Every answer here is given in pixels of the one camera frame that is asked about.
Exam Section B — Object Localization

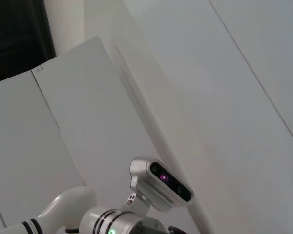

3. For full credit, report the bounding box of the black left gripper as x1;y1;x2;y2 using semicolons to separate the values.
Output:
136;219;168;234

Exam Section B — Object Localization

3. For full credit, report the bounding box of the black background curtain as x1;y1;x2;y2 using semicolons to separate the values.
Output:
0;0;57;85

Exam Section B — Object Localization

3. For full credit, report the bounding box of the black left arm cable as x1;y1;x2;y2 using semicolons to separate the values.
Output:
167;225;187;234

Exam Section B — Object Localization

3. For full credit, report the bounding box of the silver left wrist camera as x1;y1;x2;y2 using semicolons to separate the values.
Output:
126;156;195;213

